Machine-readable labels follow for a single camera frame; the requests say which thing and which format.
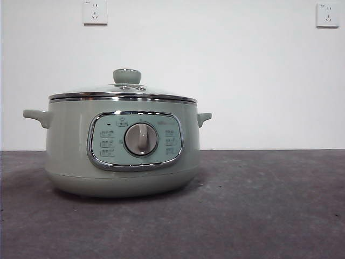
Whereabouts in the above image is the glass pot lid green knob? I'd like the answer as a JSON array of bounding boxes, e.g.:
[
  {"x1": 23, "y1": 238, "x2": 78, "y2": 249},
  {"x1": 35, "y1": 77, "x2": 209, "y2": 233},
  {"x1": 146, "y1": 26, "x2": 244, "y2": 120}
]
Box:
[{"x1": 48, "y1": 68, "x2": 198, "y2": 105}]

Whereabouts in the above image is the pale green electric cooking pot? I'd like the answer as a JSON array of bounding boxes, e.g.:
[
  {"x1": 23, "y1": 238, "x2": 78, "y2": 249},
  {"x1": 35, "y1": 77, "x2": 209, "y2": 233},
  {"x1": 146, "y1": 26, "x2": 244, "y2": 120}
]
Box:
[{"x1": 22, "y1": 98, "x2": 213, "y2": 199}]

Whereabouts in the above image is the white wall socket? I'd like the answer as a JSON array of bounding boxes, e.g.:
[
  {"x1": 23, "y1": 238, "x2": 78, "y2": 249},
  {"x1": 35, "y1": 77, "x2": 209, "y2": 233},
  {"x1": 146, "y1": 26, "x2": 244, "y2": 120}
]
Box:
[
  {"x1": 82, "y1": 0, "x2": 108, "y2": 27},
  {"x1": 315, "y1": 3, "x2": 340, "y2": 29}
]

